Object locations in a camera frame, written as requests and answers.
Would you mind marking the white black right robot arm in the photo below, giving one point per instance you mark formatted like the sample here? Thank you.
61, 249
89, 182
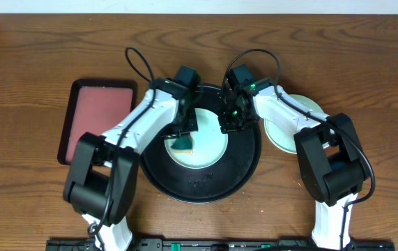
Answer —
332, 163

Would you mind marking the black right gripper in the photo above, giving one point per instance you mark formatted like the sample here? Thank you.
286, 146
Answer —
226, 125

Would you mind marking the round black tray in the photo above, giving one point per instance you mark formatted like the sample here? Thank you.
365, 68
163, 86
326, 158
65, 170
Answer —
208, 184

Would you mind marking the green yellow sponge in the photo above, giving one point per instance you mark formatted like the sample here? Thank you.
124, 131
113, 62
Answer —
183, 144

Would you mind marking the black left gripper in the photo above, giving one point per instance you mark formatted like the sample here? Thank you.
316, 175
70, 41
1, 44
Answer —
180, 132

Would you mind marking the mint green plate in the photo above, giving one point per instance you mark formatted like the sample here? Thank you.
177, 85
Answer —
278, 137
209, 143

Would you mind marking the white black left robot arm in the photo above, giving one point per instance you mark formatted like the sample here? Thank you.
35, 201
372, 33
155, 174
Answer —
102, 177

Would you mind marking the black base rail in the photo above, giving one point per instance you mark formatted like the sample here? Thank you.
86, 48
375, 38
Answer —
156, 244

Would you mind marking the rectangular tray with red water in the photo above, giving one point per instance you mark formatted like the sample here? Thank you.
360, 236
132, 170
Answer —
95, 105

